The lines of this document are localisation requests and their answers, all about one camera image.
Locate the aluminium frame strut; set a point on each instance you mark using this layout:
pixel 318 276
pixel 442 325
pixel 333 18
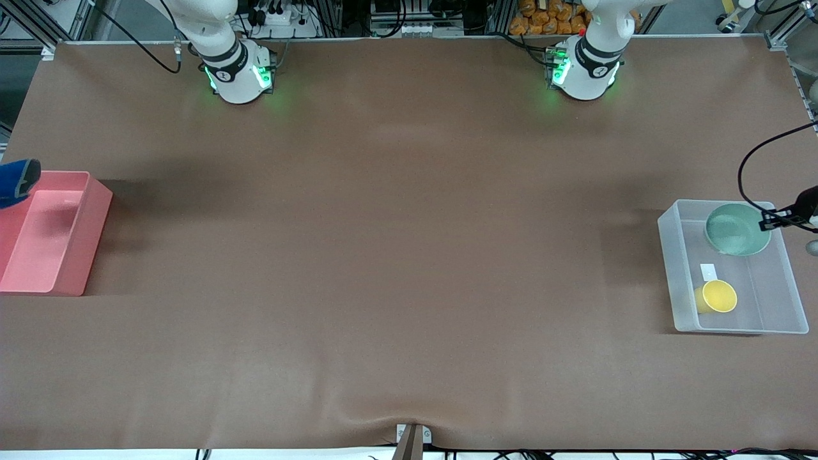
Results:
pixel 789 35
pixel 38 25

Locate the black caster wheel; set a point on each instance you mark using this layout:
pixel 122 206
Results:
pixel 725 22

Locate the white label sticker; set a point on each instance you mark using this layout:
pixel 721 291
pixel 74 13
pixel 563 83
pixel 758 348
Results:
pixel 709 271

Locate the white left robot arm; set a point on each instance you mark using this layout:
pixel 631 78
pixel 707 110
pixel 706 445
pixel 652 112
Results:
pixel 591 64

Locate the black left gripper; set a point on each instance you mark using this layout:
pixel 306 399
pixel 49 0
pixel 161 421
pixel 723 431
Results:
pixel 806 206

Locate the brown table cover sheet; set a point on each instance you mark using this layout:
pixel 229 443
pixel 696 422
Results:
pixel 409 223

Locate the orange snack packs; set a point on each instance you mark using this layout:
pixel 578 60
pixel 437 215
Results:
pixel 543 19

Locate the long white socket strip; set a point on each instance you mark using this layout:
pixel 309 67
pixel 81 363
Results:
pixel 415 29

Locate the pale green bowl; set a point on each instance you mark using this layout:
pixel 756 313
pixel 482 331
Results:
pixel 735 231

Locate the blue cloth with grey edging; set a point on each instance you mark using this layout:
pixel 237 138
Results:
pixel 9 182

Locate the yellow plastic cup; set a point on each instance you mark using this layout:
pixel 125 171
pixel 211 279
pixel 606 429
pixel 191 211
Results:
pixel 719 297

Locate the white power strip with plugs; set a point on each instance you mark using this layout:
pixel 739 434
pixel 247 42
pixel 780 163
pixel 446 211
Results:
pixel 287 24

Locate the clear plastic bin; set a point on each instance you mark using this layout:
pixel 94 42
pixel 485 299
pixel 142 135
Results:
pixel 760 294

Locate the pink plastic bin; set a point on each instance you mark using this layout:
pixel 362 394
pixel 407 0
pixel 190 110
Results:
pixel 51 249

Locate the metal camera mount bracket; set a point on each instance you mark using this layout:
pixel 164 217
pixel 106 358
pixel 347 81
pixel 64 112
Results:
pixel 412 444

